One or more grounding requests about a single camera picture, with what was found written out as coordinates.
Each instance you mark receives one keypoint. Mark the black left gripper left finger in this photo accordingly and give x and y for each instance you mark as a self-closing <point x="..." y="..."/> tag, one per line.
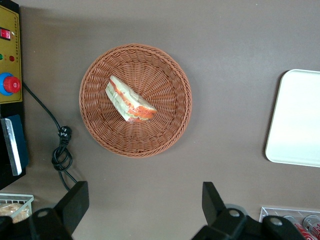
<point x="75" y="202"/>

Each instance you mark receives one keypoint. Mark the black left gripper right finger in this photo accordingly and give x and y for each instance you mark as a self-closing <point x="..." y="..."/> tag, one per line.
<point x="212" y="202"/>

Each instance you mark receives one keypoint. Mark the plastic-wrapped triangle sandwich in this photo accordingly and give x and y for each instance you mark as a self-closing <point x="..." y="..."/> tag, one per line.
<point x="125" y="97"/>

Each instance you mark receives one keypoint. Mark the cream rectangular plastic tray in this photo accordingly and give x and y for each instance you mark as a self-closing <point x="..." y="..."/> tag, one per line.
<point x="297" y="120"/>

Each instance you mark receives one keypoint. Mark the brown round wicker basket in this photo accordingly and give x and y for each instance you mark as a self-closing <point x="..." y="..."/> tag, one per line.
<point x="155" y="75"/>

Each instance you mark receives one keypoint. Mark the brown bread in bag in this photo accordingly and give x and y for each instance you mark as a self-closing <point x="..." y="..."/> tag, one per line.
<point x="15" y="212"/>

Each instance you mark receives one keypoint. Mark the clear acrylic can box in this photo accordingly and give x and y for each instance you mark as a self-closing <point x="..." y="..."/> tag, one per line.
<point x="275" y="211"/>

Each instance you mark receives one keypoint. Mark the red cola can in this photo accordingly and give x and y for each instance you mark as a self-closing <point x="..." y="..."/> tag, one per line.
<point x="313" y="223"/>
<point x="303" y="231"/>

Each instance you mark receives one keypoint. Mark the black appliance with yellow panel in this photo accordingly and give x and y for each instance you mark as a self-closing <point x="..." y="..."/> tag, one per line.
<point x="10" y="37"/>

